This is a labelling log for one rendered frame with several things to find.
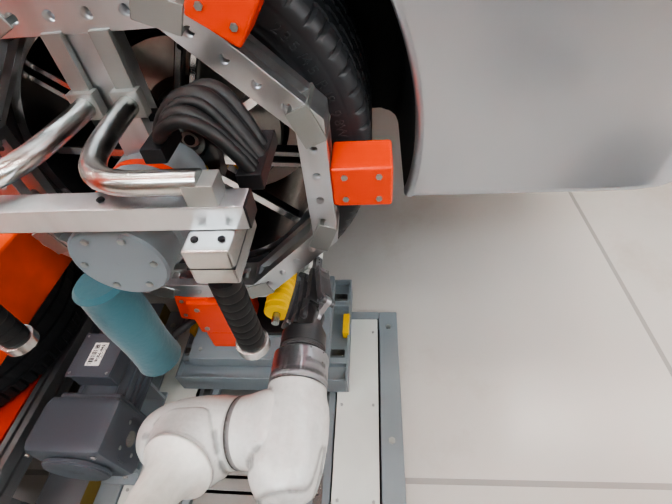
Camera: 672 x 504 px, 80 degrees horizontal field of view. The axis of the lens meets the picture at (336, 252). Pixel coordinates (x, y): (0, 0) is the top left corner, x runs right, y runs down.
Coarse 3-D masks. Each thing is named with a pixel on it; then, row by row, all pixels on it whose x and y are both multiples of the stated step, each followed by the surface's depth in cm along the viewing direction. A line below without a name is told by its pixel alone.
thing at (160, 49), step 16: (160, 32) 66; (144, 48) 66; (160, 48) 66; (144, 64) 68; (160, 64) 68; (160, 80) 70; (224, 80) 69; (160, 96) 72; (240, 96) 71; (256, 112) 73; (272, 128) 76
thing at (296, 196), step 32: (32, 64) 59; (192, 64) 58; (32, 96) 64; (64, 96) 62; (32, 128) 66; (64, 160) 74; (224, 160) 70; (288, 160) 69; (64, 192) 74; (256, 192) 75; (288, 192) 91; (288, 224) 81
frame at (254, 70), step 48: (0, 0) 43; (48, 0) 43; (96, 0) 43; (144, 0) 42; (0, 48) 47; (192, 48) 46; (240, 48) 46; (0, 96) 56; (288, 96) 49; (0, 144) 62; (0, 192) 64; (48, 192) 69; (48, 240) 71; (288, 240) 75; (336, 240) 67; (192, 288) 80
